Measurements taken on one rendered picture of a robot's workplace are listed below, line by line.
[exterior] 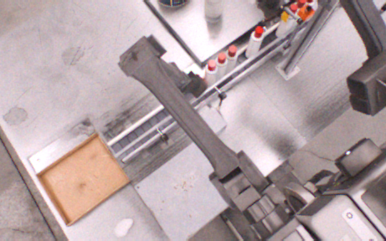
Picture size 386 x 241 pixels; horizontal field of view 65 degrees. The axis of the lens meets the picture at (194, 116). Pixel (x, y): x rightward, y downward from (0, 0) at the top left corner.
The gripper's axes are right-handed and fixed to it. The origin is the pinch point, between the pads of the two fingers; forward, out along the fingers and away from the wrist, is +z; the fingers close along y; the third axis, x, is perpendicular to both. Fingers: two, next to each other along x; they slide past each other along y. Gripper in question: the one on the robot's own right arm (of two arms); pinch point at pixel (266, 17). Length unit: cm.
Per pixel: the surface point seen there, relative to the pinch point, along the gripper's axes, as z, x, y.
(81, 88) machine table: 19, -30, 83
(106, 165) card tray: 19, 8, 92
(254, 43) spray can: -0.2, 7.2, 12.6
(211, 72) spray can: -2.7, 7.5, 36.1
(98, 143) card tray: 19, -2, 90
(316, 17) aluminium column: -22.8, 19.8, 0.9
